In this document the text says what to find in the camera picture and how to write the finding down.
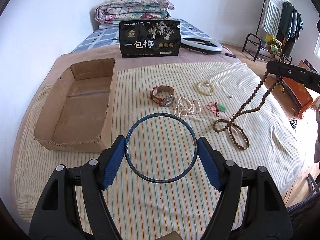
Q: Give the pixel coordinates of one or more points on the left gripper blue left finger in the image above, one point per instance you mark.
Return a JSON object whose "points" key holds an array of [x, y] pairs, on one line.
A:
{"points": [[57, 216]]}

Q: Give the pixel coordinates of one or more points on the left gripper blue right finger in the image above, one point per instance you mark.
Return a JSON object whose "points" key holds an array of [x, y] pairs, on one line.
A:
{"points": [[265, 215]]}

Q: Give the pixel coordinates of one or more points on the red cord jade pendant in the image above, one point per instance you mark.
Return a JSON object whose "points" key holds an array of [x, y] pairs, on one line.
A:
{"points": [[216, 109]]}

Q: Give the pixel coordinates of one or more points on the thin blue bangle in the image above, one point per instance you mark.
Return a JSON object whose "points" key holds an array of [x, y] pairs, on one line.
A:
{"points": [[152, 180]]}

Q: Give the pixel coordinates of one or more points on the red strap wristwatch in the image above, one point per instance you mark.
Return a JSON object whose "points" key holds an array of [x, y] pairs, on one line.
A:
{"points": [[163, 95]]}

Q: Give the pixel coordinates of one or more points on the orange covered low table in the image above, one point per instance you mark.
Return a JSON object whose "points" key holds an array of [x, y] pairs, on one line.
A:
{"points": [[301, 94]]}

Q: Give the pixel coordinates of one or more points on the dark hanging clothes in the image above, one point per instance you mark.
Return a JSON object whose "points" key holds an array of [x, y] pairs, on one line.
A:
{"points": [[289, 28]]}

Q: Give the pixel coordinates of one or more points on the black clothes rack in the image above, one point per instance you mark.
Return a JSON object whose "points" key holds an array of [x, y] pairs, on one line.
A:
{"points": [[256, 47]]}

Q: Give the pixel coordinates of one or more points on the yellow box on rack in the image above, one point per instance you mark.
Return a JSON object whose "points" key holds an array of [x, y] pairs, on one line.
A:
{"points": [[270, 38]]}

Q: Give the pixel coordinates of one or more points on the striped hanging towel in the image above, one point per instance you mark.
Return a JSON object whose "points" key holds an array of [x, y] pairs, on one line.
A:
{"points": [[271, 16]]}

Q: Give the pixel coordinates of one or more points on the open cardboard box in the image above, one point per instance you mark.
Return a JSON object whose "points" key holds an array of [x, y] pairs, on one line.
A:
{"points": [[74, 114]]}

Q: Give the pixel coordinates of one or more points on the striped yellow bed cover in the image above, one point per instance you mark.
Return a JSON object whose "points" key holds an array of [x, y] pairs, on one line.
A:
{"points": [[163, 148]]}

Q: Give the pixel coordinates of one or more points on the brown blanket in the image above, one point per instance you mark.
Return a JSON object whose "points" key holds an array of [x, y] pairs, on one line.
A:
{"points": [[34, 160]]}

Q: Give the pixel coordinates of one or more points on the black snack bag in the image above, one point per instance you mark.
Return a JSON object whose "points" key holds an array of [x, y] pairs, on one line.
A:
{"points": [[149, 38]]}

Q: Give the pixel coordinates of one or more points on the blue plaid bed sheet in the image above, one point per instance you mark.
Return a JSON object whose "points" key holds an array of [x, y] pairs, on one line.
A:
{"points": [[110, 36]]}

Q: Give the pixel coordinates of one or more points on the folded floral quilt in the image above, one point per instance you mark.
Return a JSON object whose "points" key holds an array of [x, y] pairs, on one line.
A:
{"points": [[115, 11]]}

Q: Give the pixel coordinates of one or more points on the white ring light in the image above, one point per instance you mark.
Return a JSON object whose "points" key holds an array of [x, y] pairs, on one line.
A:
{"points": [[205, 45]]}

